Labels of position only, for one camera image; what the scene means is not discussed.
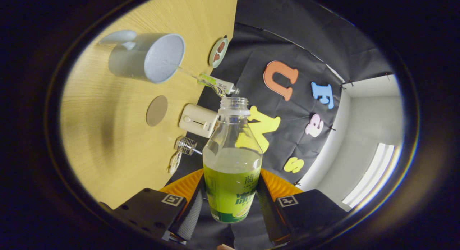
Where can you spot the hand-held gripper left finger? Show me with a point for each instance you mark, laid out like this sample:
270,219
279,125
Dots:
154,210

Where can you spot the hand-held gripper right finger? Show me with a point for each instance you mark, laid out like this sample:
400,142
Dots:
309,210

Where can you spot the green label juice bottle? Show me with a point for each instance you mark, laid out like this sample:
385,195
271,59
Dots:
231,192

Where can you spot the brown round coaster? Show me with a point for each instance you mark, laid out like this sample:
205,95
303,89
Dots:
156,110

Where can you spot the white cup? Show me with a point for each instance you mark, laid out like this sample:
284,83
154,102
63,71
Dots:
158,59

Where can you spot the slim white green bottle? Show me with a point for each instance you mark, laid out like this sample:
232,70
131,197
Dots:
219,85

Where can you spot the white divided food plate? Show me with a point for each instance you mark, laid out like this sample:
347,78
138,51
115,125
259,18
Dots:
175,163

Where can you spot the ceiling light panel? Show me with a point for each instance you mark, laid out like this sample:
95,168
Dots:
370,176

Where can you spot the pale spoon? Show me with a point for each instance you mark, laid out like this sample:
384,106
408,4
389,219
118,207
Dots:
197,151

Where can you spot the wooden table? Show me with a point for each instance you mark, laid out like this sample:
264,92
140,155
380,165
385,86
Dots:
107,153

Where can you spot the white toaster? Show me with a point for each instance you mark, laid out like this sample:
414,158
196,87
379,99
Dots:
197,120

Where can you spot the pale green plate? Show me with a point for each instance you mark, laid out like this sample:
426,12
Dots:
212,61

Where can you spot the brown meat piece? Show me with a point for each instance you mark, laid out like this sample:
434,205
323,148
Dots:
216,58
221,47

